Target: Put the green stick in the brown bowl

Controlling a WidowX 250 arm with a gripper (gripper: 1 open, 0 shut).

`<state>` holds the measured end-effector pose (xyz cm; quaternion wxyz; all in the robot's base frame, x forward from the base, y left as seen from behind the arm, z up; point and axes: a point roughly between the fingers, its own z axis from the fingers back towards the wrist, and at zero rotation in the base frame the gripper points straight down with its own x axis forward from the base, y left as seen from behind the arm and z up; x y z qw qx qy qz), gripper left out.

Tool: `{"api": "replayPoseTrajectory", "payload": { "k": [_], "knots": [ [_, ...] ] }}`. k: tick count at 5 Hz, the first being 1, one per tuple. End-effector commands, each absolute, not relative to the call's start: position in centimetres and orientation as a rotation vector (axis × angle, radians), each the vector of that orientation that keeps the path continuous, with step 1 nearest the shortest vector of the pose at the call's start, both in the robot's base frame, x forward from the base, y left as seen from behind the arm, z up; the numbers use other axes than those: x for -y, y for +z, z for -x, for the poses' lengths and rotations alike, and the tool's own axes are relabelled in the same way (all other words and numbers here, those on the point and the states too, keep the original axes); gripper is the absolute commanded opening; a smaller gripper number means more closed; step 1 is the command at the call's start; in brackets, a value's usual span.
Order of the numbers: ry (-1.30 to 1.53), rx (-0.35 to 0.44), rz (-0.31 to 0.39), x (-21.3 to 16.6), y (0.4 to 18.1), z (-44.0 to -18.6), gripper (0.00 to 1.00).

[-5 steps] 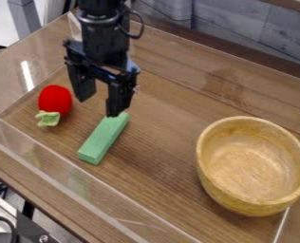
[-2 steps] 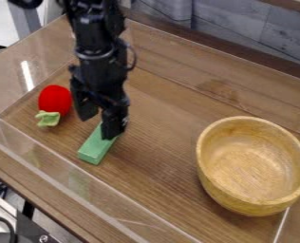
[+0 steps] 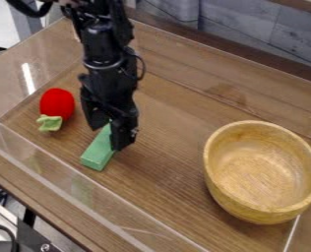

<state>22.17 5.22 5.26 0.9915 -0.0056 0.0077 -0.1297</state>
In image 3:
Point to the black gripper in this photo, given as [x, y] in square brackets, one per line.
[107, 98]

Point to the red plush strawberry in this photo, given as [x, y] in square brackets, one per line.
[57, 105]

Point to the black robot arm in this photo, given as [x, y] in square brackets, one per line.
[105, 32]

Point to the green rectangular block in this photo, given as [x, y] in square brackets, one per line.
[100, 152]

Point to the brown wooden bowl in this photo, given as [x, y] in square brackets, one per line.
[258, 171]

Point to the black equipment under table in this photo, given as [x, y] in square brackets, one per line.
[20, 238]

